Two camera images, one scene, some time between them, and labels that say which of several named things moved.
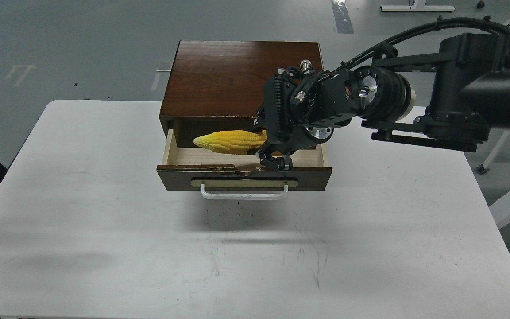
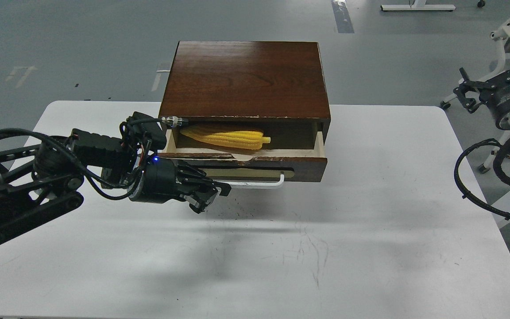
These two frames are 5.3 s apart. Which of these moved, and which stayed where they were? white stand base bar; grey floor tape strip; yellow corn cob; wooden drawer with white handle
Moved: wooden drawer with white handle; yellow corn cob
Stayed: grey floor tape strip; white stand base bar
